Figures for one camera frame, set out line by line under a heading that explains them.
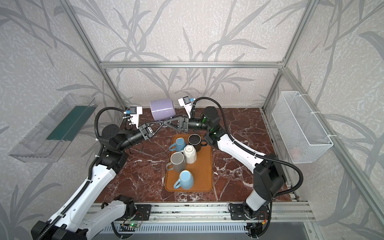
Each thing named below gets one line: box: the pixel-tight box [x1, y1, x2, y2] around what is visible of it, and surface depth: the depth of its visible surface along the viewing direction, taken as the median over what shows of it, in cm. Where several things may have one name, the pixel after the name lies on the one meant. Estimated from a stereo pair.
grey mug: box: [166, 151, 186, 173], surface depth 84 cm
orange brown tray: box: [164, 134, 213, 192], surface depth 86 cm
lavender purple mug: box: [150, 99, 176, 121], surface depth 61 cm
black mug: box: [188, 133, 202, 152], surface depth 93 cm
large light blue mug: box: [173, 170, 194, 190], surface depth 78 cm
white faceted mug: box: [183, 144, 197, 164], surface depth 86 cm
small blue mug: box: [168, 137, 187, 152], surface depth 91 cm
